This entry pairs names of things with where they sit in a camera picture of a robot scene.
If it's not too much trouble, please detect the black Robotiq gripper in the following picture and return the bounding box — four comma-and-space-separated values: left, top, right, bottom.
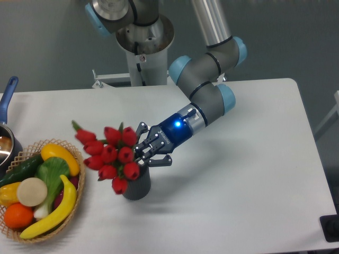
134, 112, 194, 167

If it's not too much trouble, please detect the red tulip bouquet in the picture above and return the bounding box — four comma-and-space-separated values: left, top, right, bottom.
72, 120, 140, 195

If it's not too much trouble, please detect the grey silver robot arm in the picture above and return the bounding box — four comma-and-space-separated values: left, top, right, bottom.
85, 1, 247, 167

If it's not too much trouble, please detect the dark grey ribbed vase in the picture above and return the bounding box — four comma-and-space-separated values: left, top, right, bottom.
122, 165, 151, 201

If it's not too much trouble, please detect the dark red vegetable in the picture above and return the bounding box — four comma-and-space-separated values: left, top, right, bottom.
53, 176, 79, 210

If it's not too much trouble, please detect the yellow squash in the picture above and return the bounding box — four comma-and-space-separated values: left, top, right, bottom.
41, 143, 80, 177

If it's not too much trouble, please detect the yellow banana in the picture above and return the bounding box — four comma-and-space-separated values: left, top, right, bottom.
20, 175, 77, 239

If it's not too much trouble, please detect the green bok choy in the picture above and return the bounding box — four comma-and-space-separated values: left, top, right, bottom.
34, 157, 70, 220

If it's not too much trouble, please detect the green cucumber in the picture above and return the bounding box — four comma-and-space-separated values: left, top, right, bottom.
1, 154, 43, 187

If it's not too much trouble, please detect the beige round slice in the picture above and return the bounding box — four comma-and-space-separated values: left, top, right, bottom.
16, 177, 48, 207

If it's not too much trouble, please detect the yellow bell pepper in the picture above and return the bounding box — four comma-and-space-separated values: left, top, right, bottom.
1, 182, 21, 207

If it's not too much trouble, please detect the orange fruit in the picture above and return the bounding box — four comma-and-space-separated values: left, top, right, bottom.
4, 203, 33, 229

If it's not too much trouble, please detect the woven wicker basket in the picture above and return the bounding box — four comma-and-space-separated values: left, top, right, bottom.
1, 139, 85, 244

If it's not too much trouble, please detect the black device at edge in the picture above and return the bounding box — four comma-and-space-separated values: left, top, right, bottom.
319, 214, 338, 242

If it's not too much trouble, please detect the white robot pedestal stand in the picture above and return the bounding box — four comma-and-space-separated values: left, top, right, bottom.
91, 44, 228, 89

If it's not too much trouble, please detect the blue handled saucepan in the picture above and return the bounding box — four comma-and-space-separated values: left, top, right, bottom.
1, 76, 23, 178

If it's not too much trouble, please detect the white frame at right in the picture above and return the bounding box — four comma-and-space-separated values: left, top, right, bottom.
314, 91, 338, 141

